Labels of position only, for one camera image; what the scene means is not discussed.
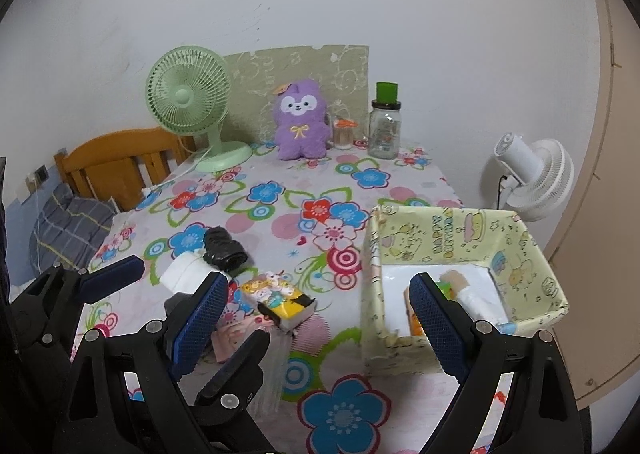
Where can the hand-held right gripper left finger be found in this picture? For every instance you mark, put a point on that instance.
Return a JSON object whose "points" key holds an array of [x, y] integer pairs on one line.
{"points": [[197, 319]]}

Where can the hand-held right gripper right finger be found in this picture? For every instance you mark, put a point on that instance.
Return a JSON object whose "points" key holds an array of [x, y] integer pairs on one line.
{"points": [[435, 329]]}

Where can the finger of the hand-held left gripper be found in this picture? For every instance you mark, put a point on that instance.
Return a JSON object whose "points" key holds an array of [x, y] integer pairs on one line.
{"points": [[117, 271], [235, 369]]}

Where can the pink wet wipes pack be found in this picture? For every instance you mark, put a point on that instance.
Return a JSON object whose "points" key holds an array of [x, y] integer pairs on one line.
{"points": [[232, 336]]}

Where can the white soft roll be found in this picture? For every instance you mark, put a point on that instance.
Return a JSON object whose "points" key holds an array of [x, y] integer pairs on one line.
{"points": [[182, 274]]}

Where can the black plastic bag roll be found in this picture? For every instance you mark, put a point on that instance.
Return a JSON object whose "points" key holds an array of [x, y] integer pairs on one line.
{"points": [[225, 251]]}

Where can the cartoon print tissue pack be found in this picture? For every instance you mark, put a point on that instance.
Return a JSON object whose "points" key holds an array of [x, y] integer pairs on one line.
{"points": [[275, 296]]}

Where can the yellow printed box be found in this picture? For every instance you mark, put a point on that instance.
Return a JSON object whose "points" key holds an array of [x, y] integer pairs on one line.
{"points": [[450, 234]]}

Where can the orange packet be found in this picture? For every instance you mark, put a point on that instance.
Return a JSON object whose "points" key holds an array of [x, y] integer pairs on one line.
{"points": [[415, 324]]}

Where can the small green item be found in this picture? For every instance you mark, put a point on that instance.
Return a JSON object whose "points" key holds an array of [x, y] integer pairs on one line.
{"points": [[444, 290]]}

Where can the clear plastic wrapper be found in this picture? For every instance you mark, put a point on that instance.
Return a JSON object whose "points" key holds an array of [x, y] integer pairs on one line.
{"points": [[277, 369]]}

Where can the grey plaid pillow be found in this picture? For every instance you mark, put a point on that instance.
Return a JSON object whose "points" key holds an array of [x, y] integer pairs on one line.
{"points": [[70, 229]]}

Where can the beige wooden door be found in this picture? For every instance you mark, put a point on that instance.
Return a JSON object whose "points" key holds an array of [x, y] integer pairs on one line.
{"points": [[590, 234]]}

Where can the floral tablecloth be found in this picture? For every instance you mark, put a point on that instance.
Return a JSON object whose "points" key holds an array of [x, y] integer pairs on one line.
{"points": [[310, 174]]}

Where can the white desk fan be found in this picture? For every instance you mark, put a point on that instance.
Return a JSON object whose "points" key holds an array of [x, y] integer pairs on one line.
{"points": [[545, 179]]}

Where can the green desk fan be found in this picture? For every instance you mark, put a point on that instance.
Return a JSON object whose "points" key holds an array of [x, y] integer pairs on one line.
{"points": [[182, 96]]}

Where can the glass mug with green lid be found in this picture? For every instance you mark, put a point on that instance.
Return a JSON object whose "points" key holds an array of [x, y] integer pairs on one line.
{"points": [[385, 134]]}

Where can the purple plush toy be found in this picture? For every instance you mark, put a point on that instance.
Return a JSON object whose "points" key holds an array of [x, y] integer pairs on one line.
{"points": [[300, 139]]}

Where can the small jar with orange lid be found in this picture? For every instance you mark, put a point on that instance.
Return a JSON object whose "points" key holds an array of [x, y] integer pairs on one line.
{"points": [[344, 139]]}

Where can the green patterned board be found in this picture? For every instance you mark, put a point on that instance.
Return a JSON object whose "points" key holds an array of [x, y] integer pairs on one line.
{"points": [[300, 64]]}

